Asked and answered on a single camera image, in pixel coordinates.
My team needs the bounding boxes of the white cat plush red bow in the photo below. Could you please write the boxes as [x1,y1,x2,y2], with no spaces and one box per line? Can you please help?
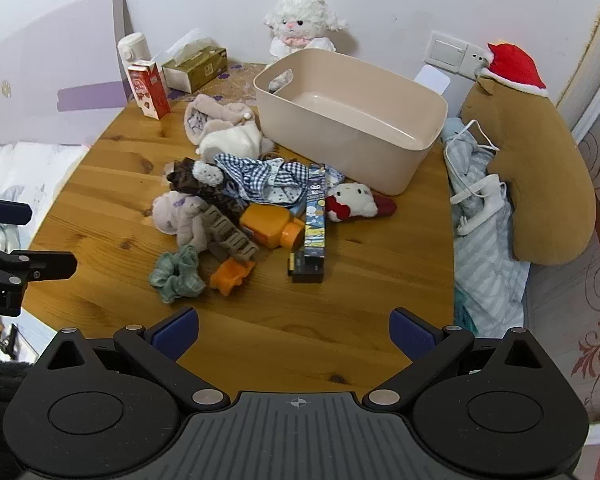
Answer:
[325,181,397,224]

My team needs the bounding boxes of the red drink carton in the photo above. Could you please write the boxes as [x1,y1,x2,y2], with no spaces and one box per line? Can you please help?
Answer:
[127,59,172,121]

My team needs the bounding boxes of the gold tissue box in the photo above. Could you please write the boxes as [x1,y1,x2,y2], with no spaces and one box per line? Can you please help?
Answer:
[161,30,228,93]

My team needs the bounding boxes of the white wall switch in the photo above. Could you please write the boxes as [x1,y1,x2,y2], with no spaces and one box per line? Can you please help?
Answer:
[426,30,468,75]

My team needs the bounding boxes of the white rounded card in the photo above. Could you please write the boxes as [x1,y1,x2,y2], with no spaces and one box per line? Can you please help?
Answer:
[414,64,451,95]

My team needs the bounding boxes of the small black box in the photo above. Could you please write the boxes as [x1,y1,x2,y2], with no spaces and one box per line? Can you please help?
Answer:
[286,252,326,284]

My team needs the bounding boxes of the white sheep plush toy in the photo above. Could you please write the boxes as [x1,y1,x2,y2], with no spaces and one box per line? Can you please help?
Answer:
[264,0,348,58]

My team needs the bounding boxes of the brown ruffled bear hair clip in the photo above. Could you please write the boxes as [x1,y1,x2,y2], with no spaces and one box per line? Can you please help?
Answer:
[162,159,253,211]

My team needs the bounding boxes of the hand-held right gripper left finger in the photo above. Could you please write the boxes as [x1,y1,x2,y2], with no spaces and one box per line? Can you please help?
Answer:
[39,307,231,408]

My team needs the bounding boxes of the grey hair claw clip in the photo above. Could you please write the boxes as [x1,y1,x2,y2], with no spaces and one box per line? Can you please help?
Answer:
[202,205,258,263]

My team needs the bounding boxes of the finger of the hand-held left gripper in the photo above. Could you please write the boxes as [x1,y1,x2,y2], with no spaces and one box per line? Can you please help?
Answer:
[0,242,79,292]
[0,194,33,226]

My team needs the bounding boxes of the brown capybara plush toy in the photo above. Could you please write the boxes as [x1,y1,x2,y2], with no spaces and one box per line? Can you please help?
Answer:
[460,72,597,266]

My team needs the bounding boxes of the blue toothpaste box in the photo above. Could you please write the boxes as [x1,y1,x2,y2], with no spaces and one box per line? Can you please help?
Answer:
[301,162,329,272]

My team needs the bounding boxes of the beige plastic storage bin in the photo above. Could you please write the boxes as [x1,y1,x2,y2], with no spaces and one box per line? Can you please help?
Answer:
[252,49,449,197]

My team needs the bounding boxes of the white thermos bottle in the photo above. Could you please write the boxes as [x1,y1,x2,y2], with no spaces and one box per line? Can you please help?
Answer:
[117,32,152,73]

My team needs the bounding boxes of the red santa hat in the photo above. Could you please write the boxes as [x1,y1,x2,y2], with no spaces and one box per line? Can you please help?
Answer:
[480,41,550,98]

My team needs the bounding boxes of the pink plush pouch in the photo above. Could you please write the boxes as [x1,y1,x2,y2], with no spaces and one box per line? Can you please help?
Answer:
[184,94,256,143]

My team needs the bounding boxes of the orange plastic bottle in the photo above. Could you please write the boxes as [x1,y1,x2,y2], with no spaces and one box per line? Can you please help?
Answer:
[239,203,306,250]

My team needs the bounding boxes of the lavender headboard panel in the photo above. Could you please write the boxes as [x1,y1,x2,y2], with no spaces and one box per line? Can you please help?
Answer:
[0,0,153,148]

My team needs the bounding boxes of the white wall socket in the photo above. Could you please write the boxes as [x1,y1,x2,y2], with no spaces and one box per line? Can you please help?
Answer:
[461,42,492,81]

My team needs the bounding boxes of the green scrunchie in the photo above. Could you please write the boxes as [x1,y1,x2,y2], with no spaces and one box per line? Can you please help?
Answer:
[149,245,208,305]

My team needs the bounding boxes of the blue gingham cloth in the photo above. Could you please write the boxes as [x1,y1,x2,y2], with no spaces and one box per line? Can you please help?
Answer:
[214,152,308,206]

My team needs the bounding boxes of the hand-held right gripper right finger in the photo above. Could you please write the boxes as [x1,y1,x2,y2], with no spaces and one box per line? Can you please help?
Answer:
[364,307,551,407]

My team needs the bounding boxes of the white printed bedding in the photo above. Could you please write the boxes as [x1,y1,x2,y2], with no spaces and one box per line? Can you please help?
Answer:
[0,142,93,256]

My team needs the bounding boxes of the pale blue striped blanket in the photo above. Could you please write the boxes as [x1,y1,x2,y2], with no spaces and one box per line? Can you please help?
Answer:
[442,117,531,338]

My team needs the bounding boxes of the round wooden desktop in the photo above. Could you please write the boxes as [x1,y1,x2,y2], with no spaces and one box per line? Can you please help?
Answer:
[22,62,456,398]

